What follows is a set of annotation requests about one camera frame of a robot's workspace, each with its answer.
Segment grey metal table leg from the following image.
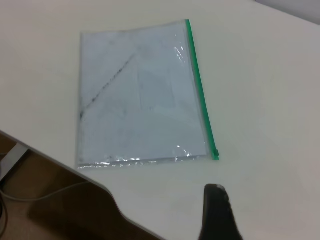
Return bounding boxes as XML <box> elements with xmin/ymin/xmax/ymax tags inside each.
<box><xmin>0</xmin><ymin>142</ymin><xmax>29</xmax><ymax>185</ymax></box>

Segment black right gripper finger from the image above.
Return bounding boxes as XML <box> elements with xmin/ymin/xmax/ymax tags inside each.
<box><xmin>196</xmin><ymin>183</ymin><xmax>244</xmax><ymax>240</ymax></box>

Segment white thin cable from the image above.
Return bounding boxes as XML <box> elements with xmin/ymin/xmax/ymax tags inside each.
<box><xmin>0</xmin><ymin>181</ymin><xmax>90</xmax><ymax>201</ymax></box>

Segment transparent zip bag green zipper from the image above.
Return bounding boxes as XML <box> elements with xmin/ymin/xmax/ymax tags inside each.
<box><xmin>76</xmin><ymin>19</ymin><xmax>221</xmax><ymax>171</ymax></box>

